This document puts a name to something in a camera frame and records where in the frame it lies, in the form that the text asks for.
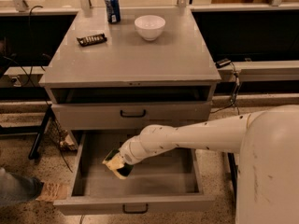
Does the white bowl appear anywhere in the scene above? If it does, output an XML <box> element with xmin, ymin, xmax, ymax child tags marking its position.
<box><xmin>135</xmin><ymin>15</ymin><xmax>165</xmax><ymax>41</ymax></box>

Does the dark snack bar wrapper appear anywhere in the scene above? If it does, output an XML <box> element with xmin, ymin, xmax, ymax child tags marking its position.
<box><xmin>77</xmin><ymin>34</ymin><xmax>107</xmax><ymax>47</ymax></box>

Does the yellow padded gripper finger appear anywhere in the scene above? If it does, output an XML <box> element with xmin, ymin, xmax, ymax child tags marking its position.
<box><xmin>102</xmin><ymin>152</ymin><xmax>124</xmax><ymax>175</ymax></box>

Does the black metal stand leg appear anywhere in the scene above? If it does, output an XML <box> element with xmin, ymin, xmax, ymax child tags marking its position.
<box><xmin>227</xmin><ymin>153</ymin><xmax>237</xmax><ymax>196</ymax></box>

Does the closed grey upper drawer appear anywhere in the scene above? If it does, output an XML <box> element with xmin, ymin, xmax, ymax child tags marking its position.
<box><xmin>52</xmin><ymin>102</ymin><xmax>211</xmax><ymax>130</ymax></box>

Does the black power adapter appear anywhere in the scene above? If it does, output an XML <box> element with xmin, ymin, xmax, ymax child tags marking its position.
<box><xmin>216</xmin><ymin>58</ymin><xmax>231</xmax><ymax>69</ymax></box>

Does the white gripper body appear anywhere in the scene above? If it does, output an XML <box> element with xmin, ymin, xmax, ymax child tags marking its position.
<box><xmin>119</xmin><ymin>136</ymin><xmax>150</xmax><ymax>165</ymax></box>

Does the open grey lower drawer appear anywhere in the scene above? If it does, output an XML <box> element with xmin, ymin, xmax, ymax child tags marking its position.
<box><xmin>54</xmin><ymin>130</ymin><xmax>215</xmax><ymax>216</ymax></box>

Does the black chair leg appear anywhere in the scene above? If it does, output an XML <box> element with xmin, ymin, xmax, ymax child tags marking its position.
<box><xmin>28</xmin><ymin>105</ymin><xmax>52</xmax><ymax>160</ymax></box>

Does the grey drawer cabinet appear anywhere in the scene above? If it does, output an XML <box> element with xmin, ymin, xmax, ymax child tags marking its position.
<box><xmin>40</xmin><ymin>7</ymin><xmax>221</xmax><ymax>143</ymax></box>

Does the tan sneaker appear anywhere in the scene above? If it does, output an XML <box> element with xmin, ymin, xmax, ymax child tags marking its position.
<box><xmin>36</xmin><ymin>182</ymin><xmax>68</xmax><ymax>202</ymax></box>

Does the blue soda can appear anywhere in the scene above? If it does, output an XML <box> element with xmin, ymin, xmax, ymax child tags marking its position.
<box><xmin>105</xmin><ymin>0</ymin><xmax>121</xmax><ymax>23</ymax></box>

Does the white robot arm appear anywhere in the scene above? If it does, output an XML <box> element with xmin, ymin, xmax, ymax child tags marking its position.
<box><xmin>103</xmin><ymin>105</ymin><xmax>299</xmax><ymax>224</ymax></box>

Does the blue jeans leg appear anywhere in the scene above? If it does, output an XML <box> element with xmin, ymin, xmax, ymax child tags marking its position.
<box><xmin>0</xmin><ymin>167</ymin><xmax>43</xmax><ymax>206</ymax></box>

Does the black floor cable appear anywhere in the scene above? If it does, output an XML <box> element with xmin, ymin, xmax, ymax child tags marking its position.
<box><xmin>210</xmin><ymin>63</ymin><xmax>242</xmax><ymax>116</ymax></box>

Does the green and yellow sponge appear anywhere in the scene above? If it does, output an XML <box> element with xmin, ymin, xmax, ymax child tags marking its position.
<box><xmin>109</xmin><ymin>149</ymin><xmax>133</xmax><ymax>179</ymax></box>

